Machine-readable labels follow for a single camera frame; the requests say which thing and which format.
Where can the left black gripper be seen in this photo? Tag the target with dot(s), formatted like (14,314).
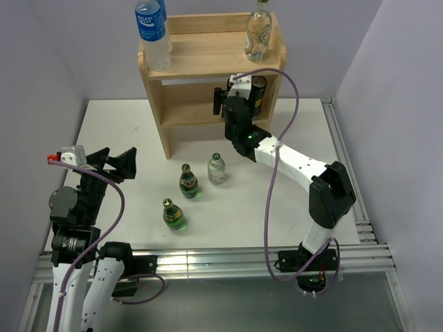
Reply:
(124,164)

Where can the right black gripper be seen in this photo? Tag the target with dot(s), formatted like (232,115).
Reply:
(219,96)

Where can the black can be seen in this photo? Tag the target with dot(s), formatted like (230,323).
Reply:
(259,83)

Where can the clear glass bottle green cap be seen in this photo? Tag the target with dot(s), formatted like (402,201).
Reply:
(258,32)

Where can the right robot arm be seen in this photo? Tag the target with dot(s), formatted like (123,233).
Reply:
(331,194)

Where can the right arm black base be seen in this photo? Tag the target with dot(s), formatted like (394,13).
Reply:
(293,260)

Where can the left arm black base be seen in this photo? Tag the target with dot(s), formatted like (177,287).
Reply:
(127,285)

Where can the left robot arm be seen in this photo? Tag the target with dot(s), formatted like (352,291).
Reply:
(85,273)

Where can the wooden two-tier shelf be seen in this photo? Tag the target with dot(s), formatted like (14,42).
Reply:
(206,51)

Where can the clear glass bottle on table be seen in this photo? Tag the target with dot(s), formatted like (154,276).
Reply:
(216,169)

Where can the green glass bottle rear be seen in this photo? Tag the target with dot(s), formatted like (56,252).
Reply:
(188,182)

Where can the green glass bottle front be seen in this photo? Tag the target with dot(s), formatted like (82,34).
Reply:
(173,215)

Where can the front Pocari Sweat water bottle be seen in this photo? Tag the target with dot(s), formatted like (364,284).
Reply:
(152,31)

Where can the pocari sweat water bottle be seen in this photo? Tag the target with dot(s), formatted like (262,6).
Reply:
(165,20)
(152,31)

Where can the rear Pocari Sweat water bottle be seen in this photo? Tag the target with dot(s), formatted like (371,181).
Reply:
(165,20)

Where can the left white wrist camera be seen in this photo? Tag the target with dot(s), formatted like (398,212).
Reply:
(72,155)

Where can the aluminium frame right rail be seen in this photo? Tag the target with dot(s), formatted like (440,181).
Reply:
(364,227)

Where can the aluminium frame rail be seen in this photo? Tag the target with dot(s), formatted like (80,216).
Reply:
(364,227)
(250,262)

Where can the aluminium frame front rail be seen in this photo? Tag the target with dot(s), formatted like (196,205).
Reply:
(250,262)

